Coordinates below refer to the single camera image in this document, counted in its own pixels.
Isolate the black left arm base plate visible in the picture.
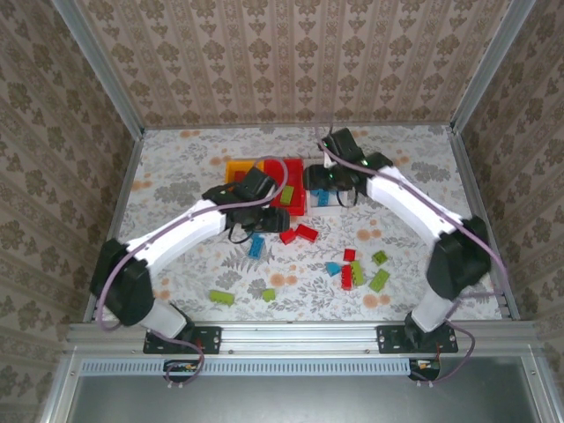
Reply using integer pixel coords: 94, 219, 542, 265
143, 325, 222, 354

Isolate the yellow plastic bin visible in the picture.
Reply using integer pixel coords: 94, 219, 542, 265
225, 159, 265, 186

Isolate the white plastic bin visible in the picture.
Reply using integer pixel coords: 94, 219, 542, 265
303, 160, 349, 217

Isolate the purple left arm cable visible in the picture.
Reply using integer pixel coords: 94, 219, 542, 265
97, 156, 290, 389

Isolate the black connector box with wires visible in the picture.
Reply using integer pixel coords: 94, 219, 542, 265
163, 359, 199, 382
408, 359, 442, 381

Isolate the aluminium side rail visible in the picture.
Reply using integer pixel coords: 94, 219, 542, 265
445, 124, 521, 322
85, 131, 145, 325

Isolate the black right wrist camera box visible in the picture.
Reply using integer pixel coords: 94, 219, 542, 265
324, 129, 366, 165

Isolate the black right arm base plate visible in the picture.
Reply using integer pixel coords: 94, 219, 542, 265
376, 324, 459, 354

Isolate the red plastic bin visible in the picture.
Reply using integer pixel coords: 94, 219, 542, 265
263, 157, 308, 217

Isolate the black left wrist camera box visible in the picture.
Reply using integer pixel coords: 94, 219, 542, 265
240, 167, 279, 202

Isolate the aluminium frame bar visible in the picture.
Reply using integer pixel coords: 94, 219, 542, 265
522, 345, 564, 423
37, 352, 85, 423

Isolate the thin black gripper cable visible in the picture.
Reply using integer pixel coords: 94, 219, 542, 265
337, 184, 359, 208
226, 222, 255, 244

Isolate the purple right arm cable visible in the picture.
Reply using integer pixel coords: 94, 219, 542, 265
315, 112, 508, 389

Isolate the thin aluminium rail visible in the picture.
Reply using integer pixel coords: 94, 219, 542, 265
143, 122, 450, 132

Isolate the white slotted cable duct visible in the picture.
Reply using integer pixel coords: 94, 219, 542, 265
80, 357, 440, 376

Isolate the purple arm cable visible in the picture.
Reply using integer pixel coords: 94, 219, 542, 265
97, 156, 290, 389
315, 112, 508, 389

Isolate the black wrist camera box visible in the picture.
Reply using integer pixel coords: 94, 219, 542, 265
324, 129, 366, 165
240, 167, 279, 202

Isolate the aluminium mounting rail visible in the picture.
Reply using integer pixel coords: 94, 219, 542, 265
65, 320, 541, 353

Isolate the thin black left gripper cable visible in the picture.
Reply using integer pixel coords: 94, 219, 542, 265
226, 222, 255, 244

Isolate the thin black right gripper cable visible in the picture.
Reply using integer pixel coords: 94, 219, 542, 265
337, 184, 359, 208

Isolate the grey metal panel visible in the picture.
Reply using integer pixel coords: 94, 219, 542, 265
65, 356, 545, 423

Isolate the long green lego brick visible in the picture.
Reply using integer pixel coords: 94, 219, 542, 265
209, 289, 236, 307

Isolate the aluminium frame post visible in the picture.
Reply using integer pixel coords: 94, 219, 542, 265
449, 0, 537, 133
51, 0, 145, 136

